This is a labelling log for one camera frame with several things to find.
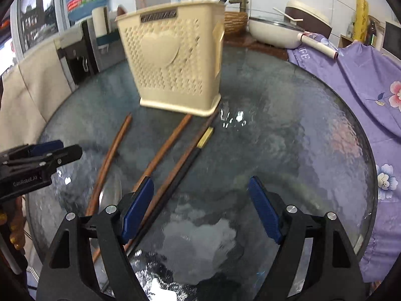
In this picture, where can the purple floral cloth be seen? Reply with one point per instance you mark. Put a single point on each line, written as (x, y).
(369, 83)

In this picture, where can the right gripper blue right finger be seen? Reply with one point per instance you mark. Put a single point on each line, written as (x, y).
(264, 203)

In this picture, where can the woven basket sink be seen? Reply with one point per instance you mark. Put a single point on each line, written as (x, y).
(235, 23)

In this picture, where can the white microwave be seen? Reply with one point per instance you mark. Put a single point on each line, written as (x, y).
(391, 39)

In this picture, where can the brown wooden chopstick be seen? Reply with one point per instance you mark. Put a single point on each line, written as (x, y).
(107, 162)
(149, 170)

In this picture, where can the beige cloth cover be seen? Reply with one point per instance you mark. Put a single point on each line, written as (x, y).
(30, 94)

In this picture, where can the black chopstick gold band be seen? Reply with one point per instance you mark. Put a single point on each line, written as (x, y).
(175, 188)

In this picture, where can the window frame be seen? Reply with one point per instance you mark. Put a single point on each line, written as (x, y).
(34, 21)

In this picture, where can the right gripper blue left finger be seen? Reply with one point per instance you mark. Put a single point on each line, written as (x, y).
(135, 209)

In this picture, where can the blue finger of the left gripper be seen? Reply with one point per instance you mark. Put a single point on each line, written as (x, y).
(45, 148)

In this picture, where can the wooden counter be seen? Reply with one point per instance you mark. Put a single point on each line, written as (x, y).
(245, 40)

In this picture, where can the paper cup stack holder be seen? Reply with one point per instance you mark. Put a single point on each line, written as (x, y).
(103, 31)

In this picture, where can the cream perforated utensil holder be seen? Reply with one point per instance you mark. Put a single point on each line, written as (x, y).
(174, 52)

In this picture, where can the water dispenser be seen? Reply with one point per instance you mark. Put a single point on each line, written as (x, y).
(83, 55)

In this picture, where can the dark brown chopstick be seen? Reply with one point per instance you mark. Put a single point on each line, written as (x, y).
(175, 175)

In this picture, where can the yellow roll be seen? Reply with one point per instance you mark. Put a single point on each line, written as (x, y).
(361, 21)

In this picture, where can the white frying pan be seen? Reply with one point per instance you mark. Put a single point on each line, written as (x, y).
(285, 35)

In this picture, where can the brass faucet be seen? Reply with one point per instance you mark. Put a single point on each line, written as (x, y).
(242, 4)

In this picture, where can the left hand orange nails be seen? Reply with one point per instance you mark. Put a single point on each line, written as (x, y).
(15, 220)

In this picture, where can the rice cooker brown white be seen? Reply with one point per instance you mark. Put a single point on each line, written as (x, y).
(306, 17)

